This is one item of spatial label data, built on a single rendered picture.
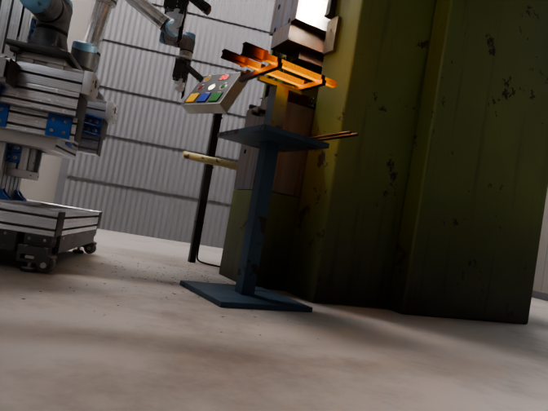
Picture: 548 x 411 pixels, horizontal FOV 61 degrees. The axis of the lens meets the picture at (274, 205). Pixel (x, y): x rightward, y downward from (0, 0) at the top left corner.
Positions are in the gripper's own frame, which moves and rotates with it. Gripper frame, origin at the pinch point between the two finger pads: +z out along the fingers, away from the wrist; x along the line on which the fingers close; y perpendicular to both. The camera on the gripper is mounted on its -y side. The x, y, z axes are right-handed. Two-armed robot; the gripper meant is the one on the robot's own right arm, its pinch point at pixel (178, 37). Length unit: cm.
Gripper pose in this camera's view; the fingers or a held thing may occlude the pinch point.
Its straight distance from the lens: 186.1
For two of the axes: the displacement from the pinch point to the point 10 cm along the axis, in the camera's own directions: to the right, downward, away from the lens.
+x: 1.8, -0.1, -9.8
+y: -9.7, -1.7, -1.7
